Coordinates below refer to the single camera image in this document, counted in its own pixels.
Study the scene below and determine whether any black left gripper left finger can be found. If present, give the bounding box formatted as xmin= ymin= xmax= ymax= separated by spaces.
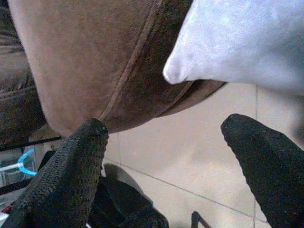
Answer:
xmin=0 ymin=118 xmax=109 ymax=228

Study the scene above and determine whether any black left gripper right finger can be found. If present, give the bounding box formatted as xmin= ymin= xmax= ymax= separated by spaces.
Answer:
xmin=220 ymin=114 xmax=304 ymax=228

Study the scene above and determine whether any light grey pillow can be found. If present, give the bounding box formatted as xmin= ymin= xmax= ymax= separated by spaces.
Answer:
xmin=162 ymin=0 xmax=304 ymax=96

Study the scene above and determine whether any light blue plastic hook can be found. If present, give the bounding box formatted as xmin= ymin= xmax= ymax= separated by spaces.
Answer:
xmin=0 ymin=149 xmax=38 ymax=176

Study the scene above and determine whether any black framed glass table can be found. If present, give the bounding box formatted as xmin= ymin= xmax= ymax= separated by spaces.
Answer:
xmin=0 ymin=134 xmax=63 ymax=199

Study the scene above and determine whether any black cable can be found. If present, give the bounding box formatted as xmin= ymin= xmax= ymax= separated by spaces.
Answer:
xmin=190 ymin=210 xmax=211 ymax=228

